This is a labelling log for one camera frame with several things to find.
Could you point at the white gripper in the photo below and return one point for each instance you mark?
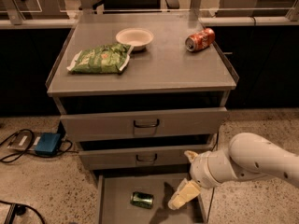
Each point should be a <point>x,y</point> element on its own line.
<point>198,171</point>

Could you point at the green soda can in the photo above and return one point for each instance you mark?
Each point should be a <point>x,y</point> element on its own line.
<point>141,199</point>

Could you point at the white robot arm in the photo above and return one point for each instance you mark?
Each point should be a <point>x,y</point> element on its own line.
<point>248,157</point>

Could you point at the grey middle drawer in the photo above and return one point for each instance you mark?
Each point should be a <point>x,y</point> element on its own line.
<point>137,157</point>

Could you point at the grey drawer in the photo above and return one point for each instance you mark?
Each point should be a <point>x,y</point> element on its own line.
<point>115,196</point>
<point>137,157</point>
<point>143,124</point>

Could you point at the grey top drawer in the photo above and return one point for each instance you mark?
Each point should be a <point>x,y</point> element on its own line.
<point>143,124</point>

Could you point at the grey bottom drawer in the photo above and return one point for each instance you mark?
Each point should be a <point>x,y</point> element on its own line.
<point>115,196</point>

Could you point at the grey drawer cabinet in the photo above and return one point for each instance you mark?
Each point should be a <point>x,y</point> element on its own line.
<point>165,76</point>

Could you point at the orange soda can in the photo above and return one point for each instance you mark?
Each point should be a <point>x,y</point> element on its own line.
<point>200,40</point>

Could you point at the green chip bag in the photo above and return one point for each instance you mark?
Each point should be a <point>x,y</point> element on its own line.
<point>104,59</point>

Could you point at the white paper bowl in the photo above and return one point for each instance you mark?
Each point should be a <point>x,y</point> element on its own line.
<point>138,38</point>

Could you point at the blue box device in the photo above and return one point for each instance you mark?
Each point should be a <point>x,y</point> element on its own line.
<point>47,144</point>

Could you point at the grey flat floor device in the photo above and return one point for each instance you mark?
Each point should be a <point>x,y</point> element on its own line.
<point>24,140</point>

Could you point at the black plug bottom left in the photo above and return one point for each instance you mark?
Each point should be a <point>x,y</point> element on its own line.
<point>19,209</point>

